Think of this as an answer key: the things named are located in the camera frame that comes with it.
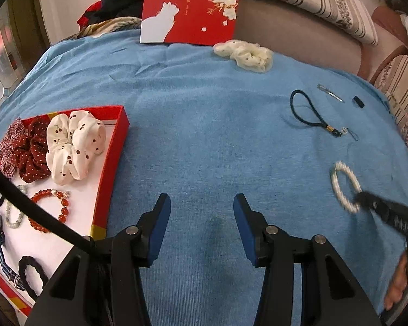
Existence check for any thick black hair tie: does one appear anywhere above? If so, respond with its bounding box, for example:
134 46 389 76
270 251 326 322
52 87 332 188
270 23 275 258
18 255 50 301

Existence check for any white pearl bracelet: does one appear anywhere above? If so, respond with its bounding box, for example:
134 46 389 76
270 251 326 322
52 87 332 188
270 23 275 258
330 161 363 215

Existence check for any red polka dot scrunchie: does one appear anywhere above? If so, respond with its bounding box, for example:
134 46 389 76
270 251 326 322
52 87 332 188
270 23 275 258
13 115 55 182

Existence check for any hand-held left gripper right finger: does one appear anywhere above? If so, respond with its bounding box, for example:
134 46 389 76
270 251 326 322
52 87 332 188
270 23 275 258
233 193 383 326

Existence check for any beige pink sofa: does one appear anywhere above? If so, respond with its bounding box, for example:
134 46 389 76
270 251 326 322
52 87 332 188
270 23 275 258
234 0 408 82

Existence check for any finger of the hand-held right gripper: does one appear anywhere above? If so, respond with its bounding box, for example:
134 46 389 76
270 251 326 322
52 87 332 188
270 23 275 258
355 192 408 233

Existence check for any person's right hand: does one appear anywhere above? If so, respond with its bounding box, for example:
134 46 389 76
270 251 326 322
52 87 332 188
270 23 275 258
384 251 408 311

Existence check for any wooden glass door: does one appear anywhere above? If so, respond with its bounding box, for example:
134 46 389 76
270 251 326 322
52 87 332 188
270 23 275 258
0 0 51 123

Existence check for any red bead bracelet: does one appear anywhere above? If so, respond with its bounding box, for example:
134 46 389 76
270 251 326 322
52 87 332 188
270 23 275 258
30 189 71 234

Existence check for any blue striped strap watch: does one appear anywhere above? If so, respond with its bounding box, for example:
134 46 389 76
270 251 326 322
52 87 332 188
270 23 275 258
0 180 24 291

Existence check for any red plaid scrunchie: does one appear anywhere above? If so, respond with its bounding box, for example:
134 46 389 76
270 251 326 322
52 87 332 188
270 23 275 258
0 117 27 179

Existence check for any black cable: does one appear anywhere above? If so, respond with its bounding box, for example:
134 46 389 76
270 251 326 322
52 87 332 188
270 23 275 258
0 156 97 250

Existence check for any square striped floral cushion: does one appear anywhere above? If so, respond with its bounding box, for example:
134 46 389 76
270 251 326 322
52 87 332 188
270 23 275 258
372 54 408 177

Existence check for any pale green bead bracelet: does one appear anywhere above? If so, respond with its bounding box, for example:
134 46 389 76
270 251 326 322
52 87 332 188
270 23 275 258
2 184 29 229

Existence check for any red floral box lid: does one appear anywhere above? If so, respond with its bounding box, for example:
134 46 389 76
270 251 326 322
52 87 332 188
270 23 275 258
139 0 243 46

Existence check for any red jewelry box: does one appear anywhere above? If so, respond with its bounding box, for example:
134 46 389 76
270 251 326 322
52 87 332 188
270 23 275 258
0 105 130 320

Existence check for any white cherry print scrunchie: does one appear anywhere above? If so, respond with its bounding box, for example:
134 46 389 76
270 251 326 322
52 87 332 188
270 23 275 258
46 110 107 182

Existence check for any black red garment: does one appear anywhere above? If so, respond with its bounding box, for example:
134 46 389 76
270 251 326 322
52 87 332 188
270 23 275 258
76 0 147 29

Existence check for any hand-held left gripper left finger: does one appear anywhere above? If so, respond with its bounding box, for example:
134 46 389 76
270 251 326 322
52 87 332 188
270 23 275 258
26 193 172 326

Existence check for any cream dotted scrunchie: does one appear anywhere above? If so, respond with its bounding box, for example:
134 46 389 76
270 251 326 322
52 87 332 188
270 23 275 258
213 39 273 73

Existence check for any dark cord lanyard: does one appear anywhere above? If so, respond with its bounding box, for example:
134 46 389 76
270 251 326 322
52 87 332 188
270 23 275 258
290 89 359 142

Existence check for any blue towel blanket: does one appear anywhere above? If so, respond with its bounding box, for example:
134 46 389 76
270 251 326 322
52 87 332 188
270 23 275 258
0 29 408 326

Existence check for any tan patterned cloth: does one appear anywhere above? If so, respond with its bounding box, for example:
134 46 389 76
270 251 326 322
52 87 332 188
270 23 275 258
68 16 143 40

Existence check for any silver hair clip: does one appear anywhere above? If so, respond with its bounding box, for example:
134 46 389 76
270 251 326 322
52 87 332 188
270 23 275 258
317 83 345 102

